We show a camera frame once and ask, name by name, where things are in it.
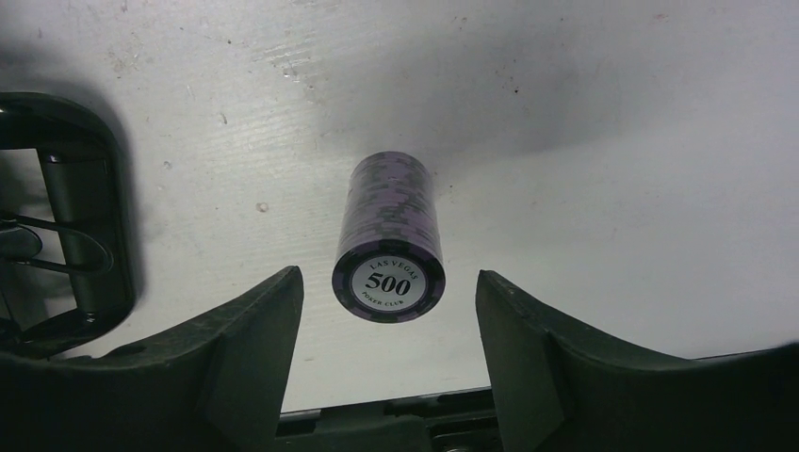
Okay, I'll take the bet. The purple 500 chip stack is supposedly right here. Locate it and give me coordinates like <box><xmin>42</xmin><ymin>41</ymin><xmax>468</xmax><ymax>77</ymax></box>
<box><xmin>331</xmin><ymin>152</ymin><xmax>446</xmax><ymax>324</ymax></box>

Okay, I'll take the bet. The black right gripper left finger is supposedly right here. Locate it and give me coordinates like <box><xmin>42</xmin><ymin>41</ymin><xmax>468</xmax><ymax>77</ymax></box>
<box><xmin>1</xmin><ymin>266</ymin><xmax>303</xmax><ymax>451</ymax></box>

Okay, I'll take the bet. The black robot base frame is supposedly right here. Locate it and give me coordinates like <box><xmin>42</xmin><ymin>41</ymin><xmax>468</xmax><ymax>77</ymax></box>
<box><xmin>271</xmin><ymin>388</ymin><xmax>503</xmax><ymax>452</ymax></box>

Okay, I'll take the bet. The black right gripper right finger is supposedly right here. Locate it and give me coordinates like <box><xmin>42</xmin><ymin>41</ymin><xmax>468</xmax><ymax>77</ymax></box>
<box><xmin>476</xmin><ymin>270</ymin><xmax>798</xmax><ymax>451</ymax></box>

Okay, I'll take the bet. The black poker set case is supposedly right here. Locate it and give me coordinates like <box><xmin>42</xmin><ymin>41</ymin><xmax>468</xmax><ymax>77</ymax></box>
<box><xmin>1</xmin><ymin>92</ymin><xmax>135</xmax><ymax>359</ymax></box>

